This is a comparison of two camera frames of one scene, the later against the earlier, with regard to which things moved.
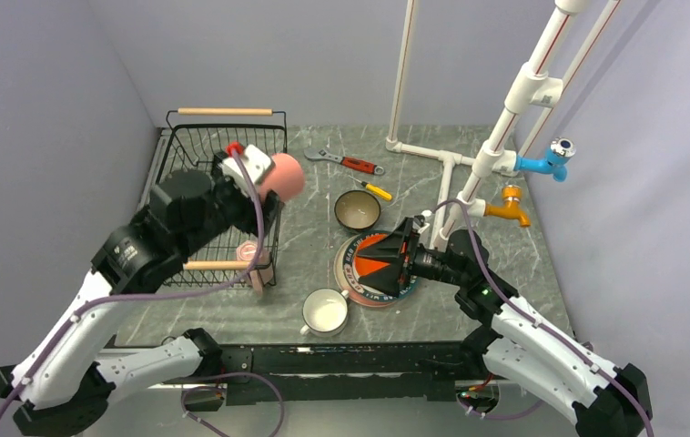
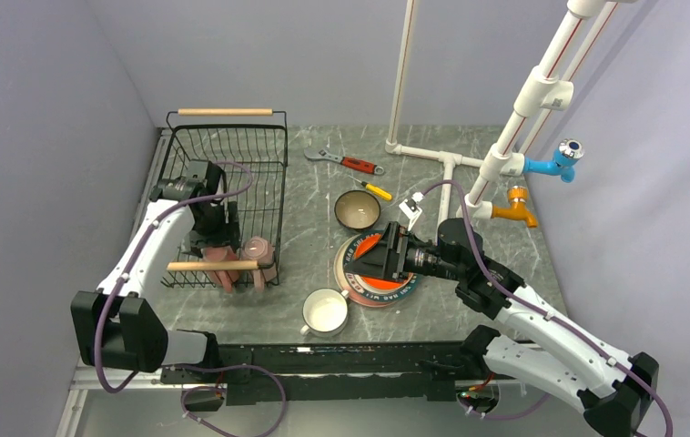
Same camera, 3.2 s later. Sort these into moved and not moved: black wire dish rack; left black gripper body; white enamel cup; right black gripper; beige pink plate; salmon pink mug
Moved: left black gripper body; salmon pink mug
Not moved: white enamel cup; black wire dish rack; right black gripper; beige pink plate
